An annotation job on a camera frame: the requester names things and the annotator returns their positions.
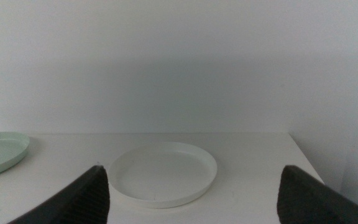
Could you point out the white shallow bowl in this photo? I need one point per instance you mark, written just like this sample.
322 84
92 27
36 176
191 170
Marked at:
166 174

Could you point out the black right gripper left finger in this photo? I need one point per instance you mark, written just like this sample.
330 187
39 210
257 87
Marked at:
85 199

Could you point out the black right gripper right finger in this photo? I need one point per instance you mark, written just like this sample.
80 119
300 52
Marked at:
306 202

